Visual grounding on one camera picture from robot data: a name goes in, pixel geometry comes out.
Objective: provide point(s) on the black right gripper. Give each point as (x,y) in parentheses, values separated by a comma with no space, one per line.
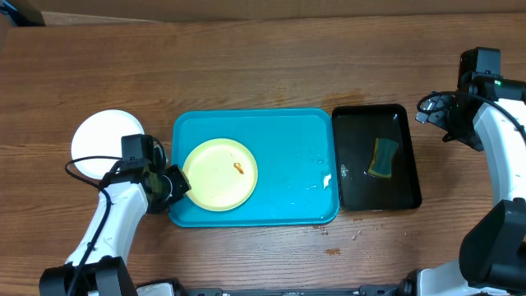
(437,118)

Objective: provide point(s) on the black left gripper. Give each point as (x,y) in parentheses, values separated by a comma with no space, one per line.
(183,186)

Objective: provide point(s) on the white plate with red stain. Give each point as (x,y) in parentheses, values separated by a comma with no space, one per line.
(101,133)

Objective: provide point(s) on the yellow green plate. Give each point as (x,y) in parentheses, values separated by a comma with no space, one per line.
(222,174)

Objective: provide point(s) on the green yellow sponge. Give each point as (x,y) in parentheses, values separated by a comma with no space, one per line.
(382,158)

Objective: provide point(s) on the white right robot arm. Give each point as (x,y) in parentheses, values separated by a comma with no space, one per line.
(487,113)

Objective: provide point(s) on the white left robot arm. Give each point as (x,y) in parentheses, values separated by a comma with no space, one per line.
(98,266)

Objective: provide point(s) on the black rectangular tray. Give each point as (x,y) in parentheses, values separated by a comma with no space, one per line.
(355,129)

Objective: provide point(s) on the blue plastic tray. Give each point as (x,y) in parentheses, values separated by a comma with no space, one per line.
(295,155)

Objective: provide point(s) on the brown cardboard backdrop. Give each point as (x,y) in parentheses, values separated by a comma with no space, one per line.
(204,10)

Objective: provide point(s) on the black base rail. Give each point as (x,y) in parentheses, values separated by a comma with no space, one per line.
(364,290)

